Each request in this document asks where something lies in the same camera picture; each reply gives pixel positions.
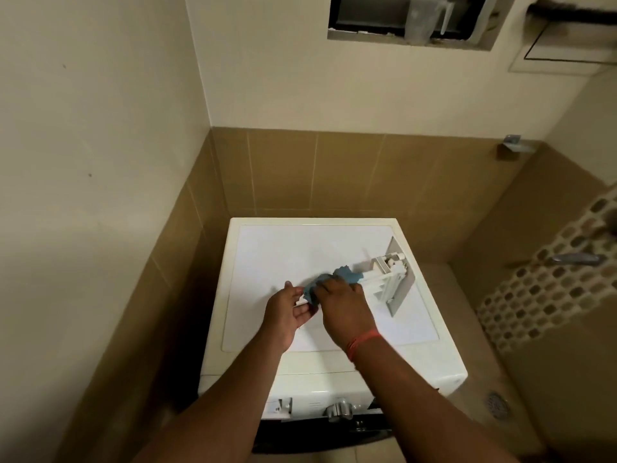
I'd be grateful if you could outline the round steel floor drain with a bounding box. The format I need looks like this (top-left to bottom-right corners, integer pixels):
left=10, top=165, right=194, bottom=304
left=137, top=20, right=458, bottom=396
left=485, top=390, right=512, bottom=421

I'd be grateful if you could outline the black brush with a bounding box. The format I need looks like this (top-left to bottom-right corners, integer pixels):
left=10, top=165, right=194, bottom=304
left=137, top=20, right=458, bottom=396
left=526, top=0, right=617, bottom=26

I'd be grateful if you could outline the dark framed louvre window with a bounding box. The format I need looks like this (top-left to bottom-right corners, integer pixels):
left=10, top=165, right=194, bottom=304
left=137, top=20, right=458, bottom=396
left=327, top=0, right=517, bottom=51

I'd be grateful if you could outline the white washing machine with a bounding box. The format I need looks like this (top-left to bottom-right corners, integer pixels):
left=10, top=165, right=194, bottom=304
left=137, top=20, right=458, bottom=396
left=197, top=217, right=469, bottom=455

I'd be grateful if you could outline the chrome wall hook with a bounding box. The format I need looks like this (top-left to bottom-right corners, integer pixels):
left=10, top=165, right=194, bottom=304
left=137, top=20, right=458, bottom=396
left=497, top=134, right=537, bottom=161

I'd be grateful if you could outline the person's right hand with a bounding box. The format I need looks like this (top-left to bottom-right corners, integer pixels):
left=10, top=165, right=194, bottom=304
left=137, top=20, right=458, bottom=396
left=314, top=276, right=380, bottom=351

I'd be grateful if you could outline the red thread wristband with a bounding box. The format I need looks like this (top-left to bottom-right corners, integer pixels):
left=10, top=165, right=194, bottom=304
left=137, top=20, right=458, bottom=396
left=345, top=330, right=384, bottom=366

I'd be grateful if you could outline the person's right forearm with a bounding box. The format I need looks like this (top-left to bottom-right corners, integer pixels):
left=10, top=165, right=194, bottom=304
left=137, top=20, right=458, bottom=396
left=349, top=334, right=521, bottom=463

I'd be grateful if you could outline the person's left hand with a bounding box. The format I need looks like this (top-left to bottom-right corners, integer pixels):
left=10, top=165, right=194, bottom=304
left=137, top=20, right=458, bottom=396
left=260, top=280, right=320, bottom=354

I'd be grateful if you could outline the person's left forearm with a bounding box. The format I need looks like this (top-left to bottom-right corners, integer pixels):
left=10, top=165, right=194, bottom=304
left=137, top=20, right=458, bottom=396
left=132, top=334, right=290, bottom=463

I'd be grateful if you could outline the blue cloth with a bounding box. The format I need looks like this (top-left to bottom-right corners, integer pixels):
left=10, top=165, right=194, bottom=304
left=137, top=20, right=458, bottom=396
left=300, top=266, right=365, bottom=308

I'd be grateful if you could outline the clear plastic measuring jug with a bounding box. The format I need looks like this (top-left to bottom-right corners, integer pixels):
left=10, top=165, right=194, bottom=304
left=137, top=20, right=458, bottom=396
left=404, top=0, right=456, bottom=44

